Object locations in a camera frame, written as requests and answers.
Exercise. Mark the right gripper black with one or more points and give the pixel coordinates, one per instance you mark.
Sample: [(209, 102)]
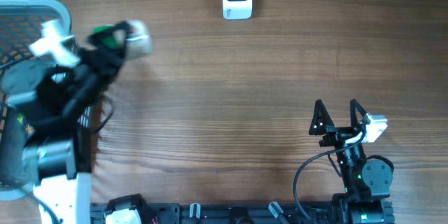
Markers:
[(337, 134)]

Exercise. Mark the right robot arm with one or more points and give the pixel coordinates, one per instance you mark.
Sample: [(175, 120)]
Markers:
[(366, 179)]

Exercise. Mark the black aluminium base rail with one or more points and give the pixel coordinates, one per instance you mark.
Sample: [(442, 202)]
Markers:
[(260, 214)]

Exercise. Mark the grey plastic mesh basket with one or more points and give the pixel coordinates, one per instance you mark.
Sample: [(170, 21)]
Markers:
[(20, 26)]

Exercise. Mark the green lid plastic jar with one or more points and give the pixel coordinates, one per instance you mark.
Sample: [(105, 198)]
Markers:
[(139, 42)]

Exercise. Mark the green Haribo candy bag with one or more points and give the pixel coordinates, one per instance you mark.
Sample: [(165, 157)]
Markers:
[(28, 129)]

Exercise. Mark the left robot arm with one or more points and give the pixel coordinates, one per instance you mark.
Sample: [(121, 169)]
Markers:
[(45, 149)]

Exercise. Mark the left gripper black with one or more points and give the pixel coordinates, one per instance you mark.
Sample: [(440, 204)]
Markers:
[(114, 59)]

